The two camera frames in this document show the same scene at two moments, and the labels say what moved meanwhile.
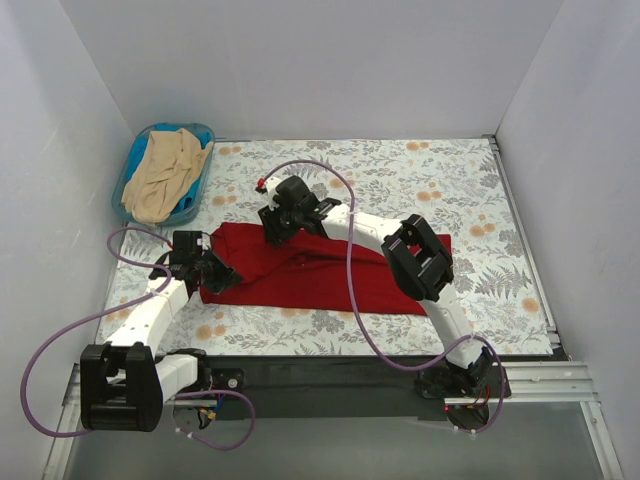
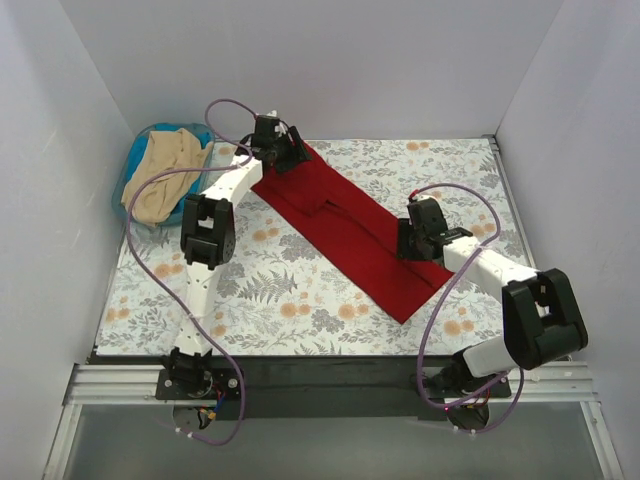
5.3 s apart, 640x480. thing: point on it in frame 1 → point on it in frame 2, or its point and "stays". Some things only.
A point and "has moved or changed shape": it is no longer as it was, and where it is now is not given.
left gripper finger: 229,272 → 300,145
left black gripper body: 220,279 → 292,151
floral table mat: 454,187 stays
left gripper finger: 218,286 → 289,163
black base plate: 342,386 stays
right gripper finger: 271,225 → 406,233
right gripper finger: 288,232 → 421,250
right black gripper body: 275,228 → 407,245
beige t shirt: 169,161 stays
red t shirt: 311,273 has moved or changed shape
